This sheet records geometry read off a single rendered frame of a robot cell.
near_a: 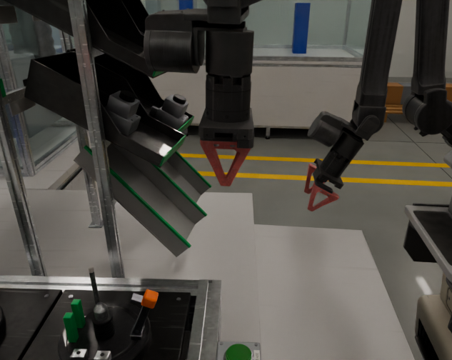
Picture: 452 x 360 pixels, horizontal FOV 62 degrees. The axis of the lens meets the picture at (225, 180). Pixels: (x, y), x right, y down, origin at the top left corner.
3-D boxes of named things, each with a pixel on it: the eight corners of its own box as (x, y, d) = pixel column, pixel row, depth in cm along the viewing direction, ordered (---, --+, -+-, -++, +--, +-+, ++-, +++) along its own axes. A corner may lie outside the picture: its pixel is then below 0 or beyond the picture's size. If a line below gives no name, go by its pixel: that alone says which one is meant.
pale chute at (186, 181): (201, 195, 102) (211, 186, 100) (186, 219, 91) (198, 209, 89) (124, 120, 98) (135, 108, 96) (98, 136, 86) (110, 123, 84)
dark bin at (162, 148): (182, 144, 80) (195, 114, 77) (160, 168, 69) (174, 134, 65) (66, 83, 80) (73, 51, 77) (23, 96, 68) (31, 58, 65)
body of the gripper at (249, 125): (198, 142, 45) (198, 78, 42) (206, 118, 54) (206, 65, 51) (252, 143, 45) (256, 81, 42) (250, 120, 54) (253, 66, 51)
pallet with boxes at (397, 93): (445, 109, 573) (453, 83, 556) (471, 125, 501) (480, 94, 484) (365, 107, 585) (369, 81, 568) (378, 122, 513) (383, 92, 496)
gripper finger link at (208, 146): (199, 191, 51) (199, 125, 47) (204, 170, 57) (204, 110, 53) (250, 193, 51) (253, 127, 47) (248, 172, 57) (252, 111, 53)
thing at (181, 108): (184, 127, 90) (196, 101, 87) (178, 133, 86) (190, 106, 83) (153, 111, 90) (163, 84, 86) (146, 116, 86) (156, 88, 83)
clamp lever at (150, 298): (145, 326, 59) (159, 291, 56) (141, 336, 58) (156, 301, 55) (123, 319, 59) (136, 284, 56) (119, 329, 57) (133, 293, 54)
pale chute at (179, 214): (194, 224, 89) (207, 214, 87) (176, 258, 77) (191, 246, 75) (106, 138, 84) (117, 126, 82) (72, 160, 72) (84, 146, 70)
